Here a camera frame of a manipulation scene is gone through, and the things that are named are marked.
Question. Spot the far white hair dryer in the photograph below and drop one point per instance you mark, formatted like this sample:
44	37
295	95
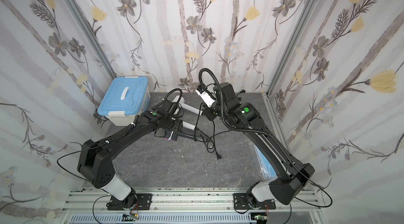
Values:
187	107

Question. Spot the aluminium rail frame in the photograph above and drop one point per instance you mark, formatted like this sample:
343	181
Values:
304	210

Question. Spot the blue lid storage box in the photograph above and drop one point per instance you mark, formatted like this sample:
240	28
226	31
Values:
126	98

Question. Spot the white vented cable duct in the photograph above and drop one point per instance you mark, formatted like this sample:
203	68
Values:
162	218

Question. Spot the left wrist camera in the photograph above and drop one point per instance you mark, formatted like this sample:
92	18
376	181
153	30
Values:
170	108

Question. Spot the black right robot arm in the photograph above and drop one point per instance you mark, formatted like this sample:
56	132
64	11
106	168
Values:
291	174

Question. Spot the dark grey pink hair dryer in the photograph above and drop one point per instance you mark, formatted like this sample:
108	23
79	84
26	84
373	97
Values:
173	135

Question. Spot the white hair dryer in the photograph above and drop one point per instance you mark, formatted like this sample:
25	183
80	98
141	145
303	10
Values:
189	126
187	107

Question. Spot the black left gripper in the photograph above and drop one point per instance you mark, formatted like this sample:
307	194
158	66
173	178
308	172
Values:
180	127

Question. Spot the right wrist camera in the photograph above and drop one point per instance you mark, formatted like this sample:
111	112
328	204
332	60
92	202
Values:
206	96

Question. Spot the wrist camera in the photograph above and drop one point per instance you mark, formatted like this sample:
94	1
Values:
206	96
170	108

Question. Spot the blue face mask pack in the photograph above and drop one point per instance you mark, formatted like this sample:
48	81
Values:
266	169

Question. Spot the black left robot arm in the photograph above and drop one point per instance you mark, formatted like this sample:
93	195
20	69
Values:
95	163

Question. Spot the near white hair dryer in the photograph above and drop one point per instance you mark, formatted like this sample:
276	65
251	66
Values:
189	126

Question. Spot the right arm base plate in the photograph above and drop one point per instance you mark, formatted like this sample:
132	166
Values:
240	202

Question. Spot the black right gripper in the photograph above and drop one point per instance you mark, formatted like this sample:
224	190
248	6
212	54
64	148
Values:
210	112

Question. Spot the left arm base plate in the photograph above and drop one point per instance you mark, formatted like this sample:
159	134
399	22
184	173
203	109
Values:
140	201

